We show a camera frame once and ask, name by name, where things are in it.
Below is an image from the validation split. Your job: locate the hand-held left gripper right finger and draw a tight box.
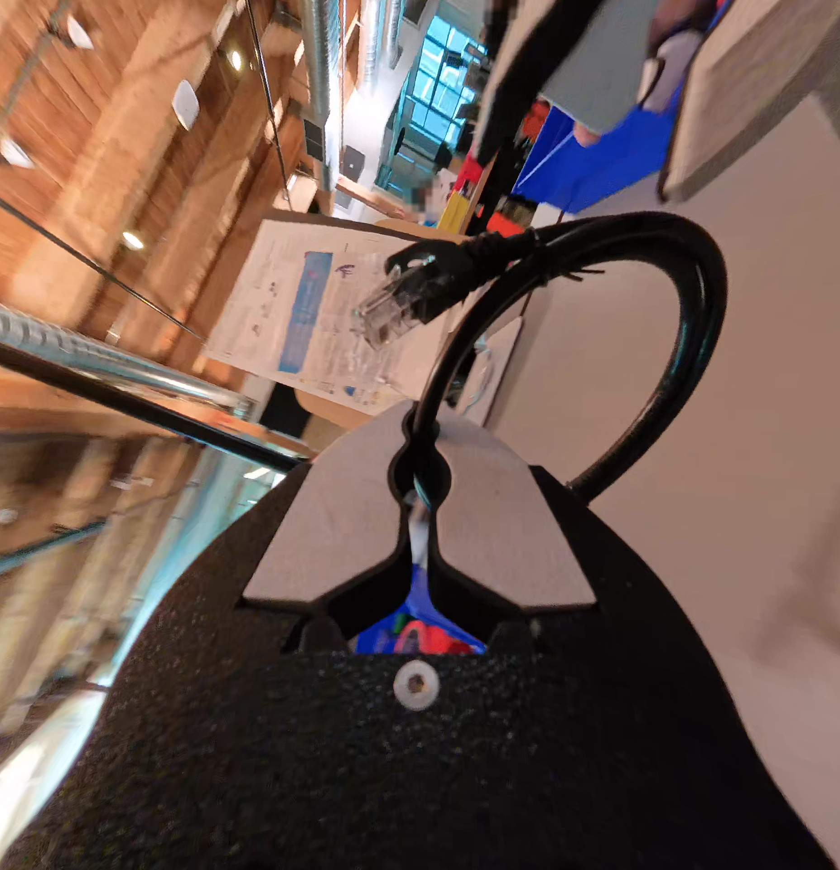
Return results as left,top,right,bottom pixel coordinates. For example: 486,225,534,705
428,420,598,645

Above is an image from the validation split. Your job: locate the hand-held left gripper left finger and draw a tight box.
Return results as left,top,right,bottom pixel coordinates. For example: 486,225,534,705
242,401,421,638

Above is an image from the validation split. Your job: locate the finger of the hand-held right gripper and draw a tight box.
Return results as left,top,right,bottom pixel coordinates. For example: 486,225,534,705
658,0,840,205
473,0,660,165

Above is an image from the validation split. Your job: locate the blue plastic bin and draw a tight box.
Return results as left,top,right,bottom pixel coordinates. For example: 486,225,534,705
512,85,686,215
355,564,489,655

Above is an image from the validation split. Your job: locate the black cable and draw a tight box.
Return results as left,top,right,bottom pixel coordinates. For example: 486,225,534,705
354,211,729,517

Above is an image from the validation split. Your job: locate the grey desk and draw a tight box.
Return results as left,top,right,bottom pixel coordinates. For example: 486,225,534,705
454,95,840,870

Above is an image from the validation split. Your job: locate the instruction sheet on stand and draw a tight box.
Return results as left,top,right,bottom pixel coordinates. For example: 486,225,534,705
204,211,530,436

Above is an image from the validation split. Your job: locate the black metal pole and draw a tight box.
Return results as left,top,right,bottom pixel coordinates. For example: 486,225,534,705
0,336,309,474

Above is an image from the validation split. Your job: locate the white ceiling access point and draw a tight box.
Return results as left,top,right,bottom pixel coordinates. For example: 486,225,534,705
171,79,201,131

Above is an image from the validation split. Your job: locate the silver ventilation duct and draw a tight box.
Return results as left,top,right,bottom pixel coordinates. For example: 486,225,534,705
299,0,344,193
0,299,254,417
361,0,402,92

